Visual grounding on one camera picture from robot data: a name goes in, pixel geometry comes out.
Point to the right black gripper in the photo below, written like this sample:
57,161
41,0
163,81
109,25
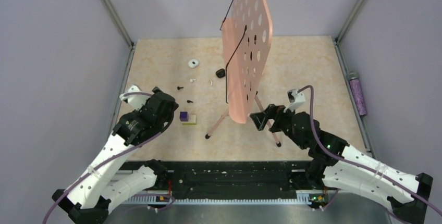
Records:
272,110

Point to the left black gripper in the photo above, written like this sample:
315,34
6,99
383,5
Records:
175,106

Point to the white earbud charging case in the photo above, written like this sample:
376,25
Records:
193,63

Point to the pink music stand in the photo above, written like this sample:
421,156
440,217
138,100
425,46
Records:
247,32

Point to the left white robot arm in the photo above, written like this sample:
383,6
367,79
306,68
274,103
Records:
92,197

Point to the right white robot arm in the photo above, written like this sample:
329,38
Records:
337,164

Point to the black earbud charging case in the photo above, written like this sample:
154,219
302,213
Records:
221,73

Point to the purple and wood blocks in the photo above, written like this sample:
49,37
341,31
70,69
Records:
187,119

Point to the purple glitter bottle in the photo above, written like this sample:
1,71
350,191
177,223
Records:
356,89

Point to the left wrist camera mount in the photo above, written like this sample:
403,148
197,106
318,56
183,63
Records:
135,97

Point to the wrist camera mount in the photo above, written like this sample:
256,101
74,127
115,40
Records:
296,99
135,97

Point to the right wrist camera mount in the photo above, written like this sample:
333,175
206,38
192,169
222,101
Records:
296,99

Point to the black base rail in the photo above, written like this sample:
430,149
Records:
235,180

